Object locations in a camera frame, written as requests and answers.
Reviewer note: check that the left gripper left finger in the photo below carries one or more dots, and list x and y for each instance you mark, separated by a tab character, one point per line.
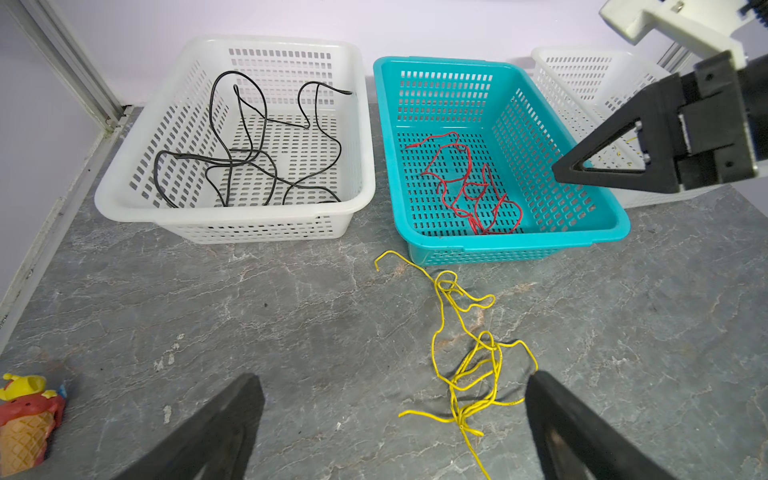
215	443

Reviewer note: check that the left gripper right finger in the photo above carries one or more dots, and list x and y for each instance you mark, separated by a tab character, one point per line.
573	442

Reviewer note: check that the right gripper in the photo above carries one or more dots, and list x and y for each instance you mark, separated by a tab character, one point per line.
625	125

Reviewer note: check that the right white plastic basket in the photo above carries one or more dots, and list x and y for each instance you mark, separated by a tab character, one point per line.
585	87

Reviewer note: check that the white plastic basket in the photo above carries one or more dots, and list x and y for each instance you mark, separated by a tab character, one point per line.
249	139
585	87

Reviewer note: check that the ice cream cone toy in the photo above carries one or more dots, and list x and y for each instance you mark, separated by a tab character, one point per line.
30	412

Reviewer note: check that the teal plastic basket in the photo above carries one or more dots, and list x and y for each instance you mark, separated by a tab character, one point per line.
469	147

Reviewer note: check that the left white plastic basket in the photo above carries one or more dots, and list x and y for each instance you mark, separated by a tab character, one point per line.
249	139

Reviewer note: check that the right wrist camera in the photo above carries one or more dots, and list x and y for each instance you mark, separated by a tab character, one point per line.
672	24

